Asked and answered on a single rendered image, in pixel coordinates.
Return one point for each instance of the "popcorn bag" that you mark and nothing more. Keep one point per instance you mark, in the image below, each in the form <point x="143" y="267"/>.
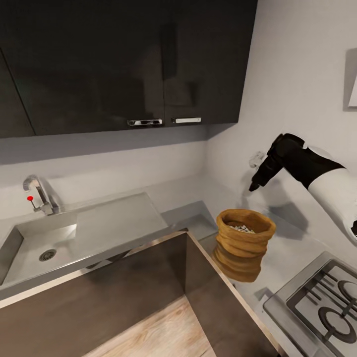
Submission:
<point x="242" y="243"/>

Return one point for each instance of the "burner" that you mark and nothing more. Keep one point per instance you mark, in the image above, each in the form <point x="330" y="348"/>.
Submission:
<point x="317" y="309"/>

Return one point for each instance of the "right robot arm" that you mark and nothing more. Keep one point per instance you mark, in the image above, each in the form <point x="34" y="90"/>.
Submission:
<point x="332" y="185"/>

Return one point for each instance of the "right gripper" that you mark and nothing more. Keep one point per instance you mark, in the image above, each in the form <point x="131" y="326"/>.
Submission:
<point x="262" y="177"/>

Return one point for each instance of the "drop in sink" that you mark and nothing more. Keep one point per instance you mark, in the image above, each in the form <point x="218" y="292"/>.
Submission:
<point x="72" y="235"/>

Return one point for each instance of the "cabinet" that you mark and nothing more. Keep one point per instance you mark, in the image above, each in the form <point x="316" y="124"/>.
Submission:
<point x="14" y="120"/>
<point x="83" y="66"/>

